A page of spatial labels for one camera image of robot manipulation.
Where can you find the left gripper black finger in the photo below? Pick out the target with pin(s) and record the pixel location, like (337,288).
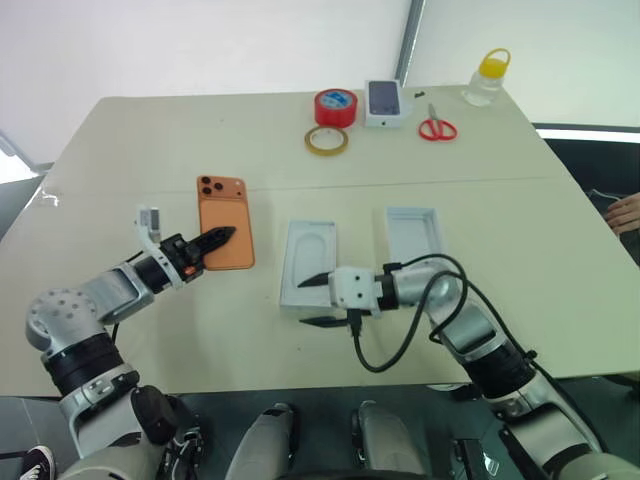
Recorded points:
(212,246)
(220,232)

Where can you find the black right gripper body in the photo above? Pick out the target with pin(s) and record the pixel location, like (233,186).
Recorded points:
(343,317)

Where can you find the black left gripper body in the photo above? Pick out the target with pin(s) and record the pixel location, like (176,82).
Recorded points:
(176,251)

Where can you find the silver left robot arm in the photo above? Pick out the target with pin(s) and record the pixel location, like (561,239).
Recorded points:
(75,305)

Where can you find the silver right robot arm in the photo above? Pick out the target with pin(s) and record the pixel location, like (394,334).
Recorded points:
(480,340)

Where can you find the white phone box base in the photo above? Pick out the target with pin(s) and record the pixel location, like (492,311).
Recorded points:
(310,250)

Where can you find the white phone box lid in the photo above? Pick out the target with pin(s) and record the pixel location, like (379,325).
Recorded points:
(415,235)

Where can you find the printed white phone box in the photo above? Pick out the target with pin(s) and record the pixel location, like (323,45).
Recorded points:
(385,102)

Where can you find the clear jar with yellow lid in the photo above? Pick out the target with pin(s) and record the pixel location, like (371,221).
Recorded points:
(485,80)

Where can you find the bystander's bare hand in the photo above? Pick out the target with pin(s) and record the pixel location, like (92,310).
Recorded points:
(625,212)

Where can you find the orange smartphone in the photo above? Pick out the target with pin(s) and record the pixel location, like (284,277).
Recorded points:
(225,215)

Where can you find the grey rounded robot leg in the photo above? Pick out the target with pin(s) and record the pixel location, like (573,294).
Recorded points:
(265,440)
(382,435)

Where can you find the clear yellowish tape roll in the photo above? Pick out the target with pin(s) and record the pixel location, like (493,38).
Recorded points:
(311,144)

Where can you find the red tape roll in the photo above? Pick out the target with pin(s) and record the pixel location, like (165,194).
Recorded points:
(334,111)

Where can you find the black and white sneaker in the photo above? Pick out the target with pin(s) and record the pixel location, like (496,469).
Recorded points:
(37,462)

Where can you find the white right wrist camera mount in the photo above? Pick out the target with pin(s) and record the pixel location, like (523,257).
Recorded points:
(352,291)

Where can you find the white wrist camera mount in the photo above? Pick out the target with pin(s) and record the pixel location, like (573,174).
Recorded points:
(148,222)
(352,291)

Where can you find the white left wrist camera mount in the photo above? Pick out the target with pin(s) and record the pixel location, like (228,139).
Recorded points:
(148,222)

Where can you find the grey metal frame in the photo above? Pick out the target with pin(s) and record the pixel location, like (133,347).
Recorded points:
(17,152)

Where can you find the grey window post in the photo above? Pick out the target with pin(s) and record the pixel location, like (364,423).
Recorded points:
(407,40)

